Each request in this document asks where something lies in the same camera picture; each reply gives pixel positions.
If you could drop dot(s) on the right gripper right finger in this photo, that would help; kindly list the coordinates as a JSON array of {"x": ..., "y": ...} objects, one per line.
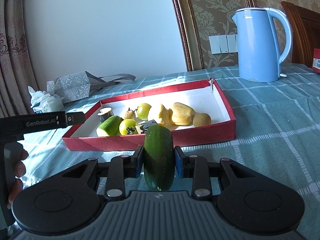
[{"x": 195, "y": 167}]

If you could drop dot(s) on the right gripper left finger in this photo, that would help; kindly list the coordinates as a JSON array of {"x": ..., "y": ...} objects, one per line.
[{"x": 121, "y": 167}]

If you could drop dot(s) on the green cucumber half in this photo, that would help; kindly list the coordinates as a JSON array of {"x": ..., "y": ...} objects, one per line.
[
  {"x": 159, "y": 160},
  {"x": 109, "y": 127}
]

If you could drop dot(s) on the green tomato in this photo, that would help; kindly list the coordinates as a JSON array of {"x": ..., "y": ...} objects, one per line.
[
  {"x": 143, "y": 111},
  {"x": 128, "y": 127}
]

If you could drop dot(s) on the yellow mango piece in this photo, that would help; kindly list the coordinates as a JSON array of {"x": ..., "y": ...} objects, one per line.
[{"x": 181, "y": 114}]

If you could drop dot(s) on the brown longan fruit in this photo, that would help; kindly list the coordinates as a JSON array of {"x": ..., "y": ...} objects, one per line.
[{"x": 130, "y": 114}]

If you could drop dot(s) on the person's left hand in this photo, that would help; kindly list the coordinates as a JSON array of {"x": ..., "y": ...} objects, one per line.
[{"x": 20, "y": 171}]

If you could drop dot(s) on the white tissue pack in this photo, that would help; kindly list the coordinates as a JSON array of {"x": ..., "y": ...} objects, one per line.
[{"x": 43, "y": 102}]

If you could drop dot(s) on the green cucumber half in box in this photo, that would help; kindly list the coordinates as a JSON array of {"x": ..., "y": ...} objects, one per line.
[{"x": 109, "y": 127}]

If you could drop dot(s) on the small brown longan right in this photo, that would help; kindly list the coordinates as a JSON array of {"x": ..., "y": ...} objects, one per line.
[{"x": 201, "y": 119}]

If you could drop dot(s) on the dark-skinned cut eggplant piece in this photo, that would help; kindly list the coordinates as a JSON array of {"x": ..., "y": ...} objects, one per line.
[{"x": 147, "y": 125}]

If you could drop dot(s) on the patterned curtain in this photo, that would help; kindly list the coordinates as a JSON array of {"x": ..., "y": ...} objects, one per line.
[{"x": 16, "y": 70}]

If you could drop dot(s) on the dark cut cucumber stub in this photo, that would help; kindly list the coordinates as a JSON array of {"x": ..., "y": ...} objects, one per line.
[{"x": 104, "y": 114}]

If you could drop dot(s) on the pale yellow mango slice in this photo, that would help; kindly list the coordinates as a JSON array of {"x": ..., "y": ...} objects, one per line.
[{"x": 160, "y": 114}]

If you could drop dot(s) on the red shallow cardboard box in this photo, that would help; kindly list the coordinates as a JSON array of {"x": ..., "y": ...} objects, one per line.
[{"x": 195, "y": 112}]

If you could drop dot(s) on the grey patterned gift bag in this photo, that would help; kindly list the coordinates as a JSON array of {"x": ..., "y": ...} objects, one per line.
[{"x": 74, "y": 87}]

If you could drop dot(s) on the light blue electric kettle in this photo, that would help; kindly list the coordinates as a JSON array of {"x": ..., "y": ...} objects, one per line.
[{"x": 259, "y": 55}]

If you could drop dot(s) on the red box at right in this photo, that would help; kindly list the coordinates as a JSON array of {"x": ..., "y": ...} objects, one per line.
[{"x": 316, "y": 60}]

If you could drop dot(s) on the dark wooden headboard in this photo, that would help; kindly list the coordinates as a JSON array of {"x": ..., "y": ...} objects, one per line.
[{"x": 305, "y": 26}]

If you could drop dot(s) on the white wall switch panel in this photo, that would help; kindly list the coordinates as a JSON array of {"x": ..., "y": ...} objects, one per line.
[{"x": 223, "y": 44}]

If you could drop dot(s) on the ornate wooden wall frame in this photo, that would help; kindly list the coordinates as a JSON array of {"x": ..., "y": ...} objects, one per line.
[{"x": 198, "y": 21}]

